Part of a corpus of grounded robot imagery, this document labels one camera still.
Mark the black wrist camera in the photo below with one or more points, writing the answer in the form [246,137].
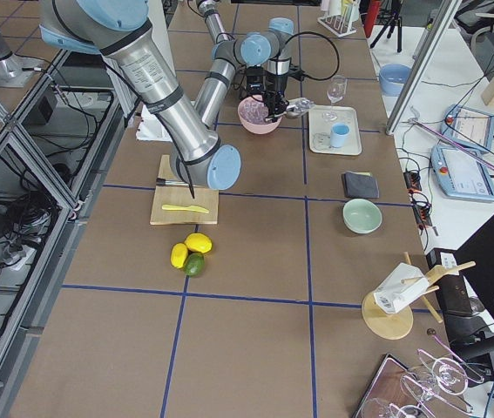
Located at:
[255,78]

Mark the yellow lemon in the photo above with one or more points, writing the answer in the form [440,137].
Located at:
[179,255]
[198,243]

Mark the white carton on stand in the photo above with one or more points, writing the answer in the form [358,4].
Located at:
[405,284]

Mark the grey yellow cloth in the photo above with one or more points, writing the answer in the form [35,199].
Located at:
[358,185]

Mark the black tripod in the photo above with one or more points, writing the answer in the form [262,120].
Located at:
[395,22]

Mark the yellow plastic knife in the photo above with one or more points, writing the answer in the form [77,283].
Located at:
[191,208]

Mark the clear wine glass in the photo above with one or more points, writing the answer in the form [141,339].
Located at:
[336,92]

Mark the far teach pendant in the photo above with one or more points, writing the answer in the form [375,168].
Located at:
[469,127]

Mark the cream bear tray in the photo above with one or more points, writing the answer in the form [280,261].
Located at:
[319,131]

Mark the wooden cutting board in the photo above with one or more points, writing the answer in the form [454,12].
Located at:
[181,196]

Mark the metal ice scoop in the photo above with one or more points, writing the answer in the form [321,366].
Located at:
[298,107]

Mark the white wire cup rack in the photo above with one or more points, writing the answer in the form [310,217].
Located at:
[339,16]

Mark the near teach pendant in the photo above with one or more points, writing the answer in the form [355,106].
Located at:
[460,175]

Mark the light blue cup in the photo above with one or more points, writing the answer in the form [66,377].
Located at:
[339,134]

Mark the steel cylinder tool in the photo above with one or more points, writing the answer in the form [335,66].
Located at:
[170,182]

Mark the pink bowl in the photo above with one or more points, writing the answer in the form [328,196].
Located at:
[258,129]

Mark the red cylinder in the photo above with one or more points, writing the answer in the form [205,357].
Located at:
[371,17]

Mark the wooden mug tree stand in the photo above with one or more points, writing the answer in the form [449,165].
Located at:
[397,326]

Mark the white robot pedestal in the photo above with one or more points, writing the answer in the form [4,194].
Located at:
[150,129]

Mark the aluminium frame post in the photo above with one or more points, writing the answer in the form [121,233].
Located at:
[446,13]

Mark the clear ice cubes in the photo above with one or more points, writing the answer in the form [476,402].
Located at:
[253,112]

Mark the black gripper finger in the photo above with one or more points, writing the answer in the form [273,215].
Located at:
[270,117]
[280,107]

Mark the dark tray with glasses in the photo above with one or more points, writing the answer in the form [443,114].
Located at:
[434,387]

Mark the blue bowl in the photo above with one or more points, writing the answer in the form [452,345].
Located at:
[392,78]

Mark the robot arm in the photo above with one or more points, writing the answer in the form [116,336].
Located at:
[228,55]
[122,32]

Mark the black monitor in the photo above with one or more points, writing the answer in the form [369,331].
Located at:
[486,278]

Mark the green bowl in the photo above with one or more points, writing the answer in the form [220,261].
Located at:
[361,216]

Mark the teach pendant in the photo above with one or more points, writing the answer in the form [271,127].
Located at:
[460,175]
[469,127]

